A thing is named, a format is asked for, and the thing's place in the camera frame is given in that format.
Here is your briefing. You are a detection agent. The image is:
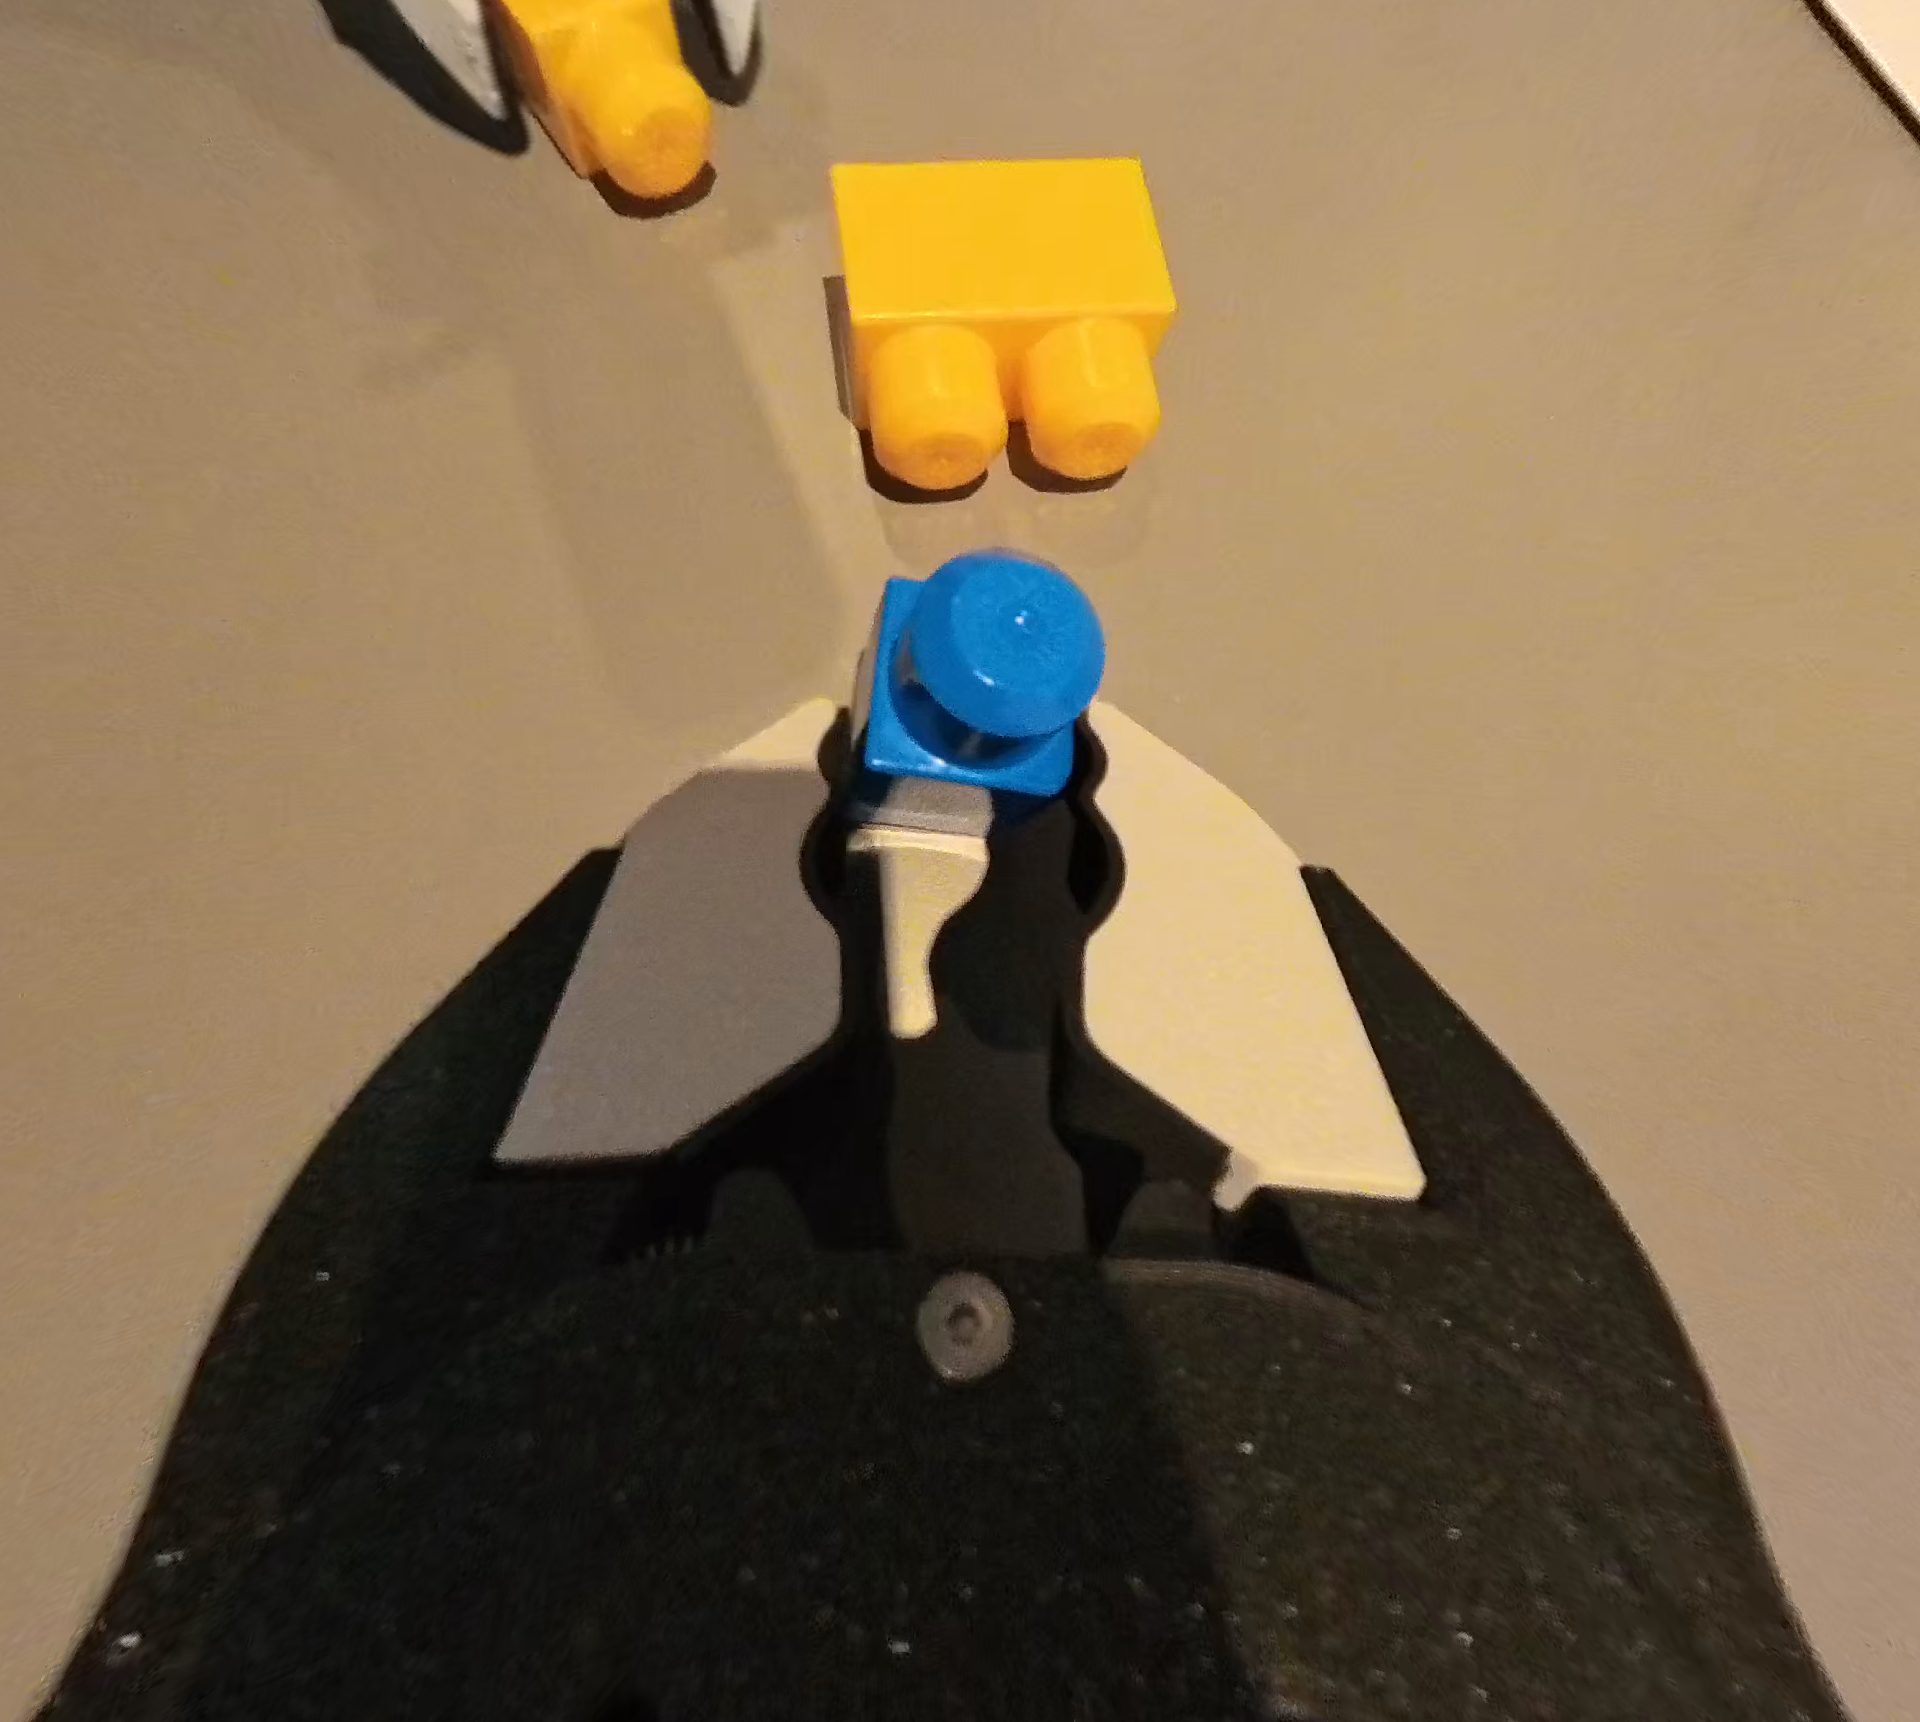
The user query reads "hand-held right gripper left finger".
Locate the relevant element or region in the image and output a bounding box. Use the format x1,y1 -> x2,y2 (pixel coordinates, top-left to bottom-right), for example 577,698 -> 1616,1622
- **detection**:
492,695 -> 906,1252

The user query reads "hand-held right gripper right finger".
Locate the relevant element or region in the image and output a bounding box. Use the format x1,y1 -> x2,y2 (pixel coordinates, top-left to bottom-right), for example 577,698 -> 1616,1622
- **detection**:
1053,698 -> 1429,1254

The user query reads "yellow mega block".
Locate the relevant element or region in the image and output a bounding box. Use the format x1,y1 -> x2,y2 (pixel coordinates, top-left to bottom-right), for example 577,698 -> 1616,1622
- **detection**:
823,155 -> 1179,493
467,0 -> 716,201

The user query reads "blue mega block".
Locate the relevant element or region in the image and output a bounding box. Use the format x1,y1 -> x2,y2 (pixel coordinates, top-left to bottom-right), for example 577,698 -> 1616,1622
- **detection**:
845,547 -> 1110,840

